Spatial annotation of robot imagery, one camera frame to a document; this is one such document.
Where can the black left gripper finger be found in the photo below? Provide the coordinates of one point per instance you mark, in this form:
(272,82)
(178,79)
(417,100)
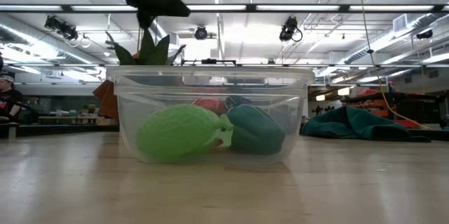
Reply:
(145,20)

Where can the red toy tomato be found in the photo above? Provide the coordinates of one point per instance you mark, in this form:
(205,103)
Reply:
(210,105)

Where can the light green oval toy produce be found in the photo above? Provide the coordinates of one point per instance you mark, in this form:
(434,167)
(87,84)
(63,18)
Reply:
(175,132)

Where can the dark green toy pepper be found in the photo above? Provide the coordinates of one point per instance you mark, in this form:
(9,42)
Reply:
(256,132)

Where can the clear plastic tupperware container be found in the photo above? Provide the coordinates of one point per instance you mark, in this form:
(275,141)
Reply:
(140,74)

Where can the orange cloth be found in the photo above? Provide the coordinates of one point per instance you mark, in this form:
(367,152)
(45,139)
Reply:
(105,101)

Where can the person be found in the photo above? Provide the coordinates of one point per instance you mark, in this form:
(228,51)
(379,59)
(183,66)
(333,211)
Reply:
(10,97)

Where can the dark green cloth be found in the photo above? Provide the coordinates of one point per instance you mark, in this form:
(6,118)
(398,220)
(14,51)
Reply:
(350,125)

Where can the white ceiling vent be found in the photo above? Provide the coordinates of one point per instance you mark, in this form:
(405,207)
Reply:
(400,22)

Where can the workbench with orange items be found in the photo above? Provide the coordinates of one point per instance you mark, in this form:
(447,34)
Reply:
(403,97)

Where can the small black ceiling device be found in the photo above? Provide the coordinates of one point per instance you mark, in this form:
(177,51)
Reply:
(424,34)

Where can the round black ceiling camera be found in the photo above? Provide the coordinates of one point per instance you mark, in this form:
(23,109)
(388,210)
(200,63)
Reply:
(201,33)

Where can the black ceiling camera cluster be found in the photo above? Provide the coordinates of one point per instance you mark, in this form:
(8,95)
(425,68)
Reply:
(61,27)

